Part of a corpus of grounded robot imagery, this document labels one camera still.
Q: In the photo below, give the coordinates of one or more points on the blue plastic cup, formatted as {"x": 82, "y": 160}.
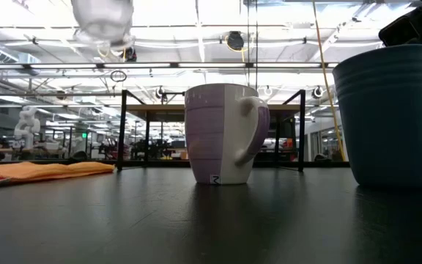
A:
{"x": 387, "y": 117}

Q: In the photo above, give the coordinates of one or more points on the purple and white mug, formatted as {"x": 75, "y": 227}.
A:
{"x": 214, "y": 135}

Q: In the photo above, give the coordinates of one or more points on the small clear glass cup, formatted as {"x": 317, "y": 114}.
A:
{"x": 103, "y": 20}

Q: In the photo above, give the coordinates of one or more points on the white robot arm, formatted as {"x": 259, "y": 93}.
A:
{"x": 27, "y": 126}

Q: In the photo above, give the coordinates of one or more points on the yellow cloth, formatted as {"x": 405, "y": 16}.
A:
{"x": 42, "y": 170}

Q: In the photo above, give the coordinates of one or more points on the black table frame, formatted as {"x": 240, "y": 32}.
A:
{"x": 324, "y": 164}

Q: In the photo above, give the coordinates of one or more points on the wooden shelf with black frame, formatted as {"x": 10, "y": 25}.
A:
{"x": 159, "y": 108}

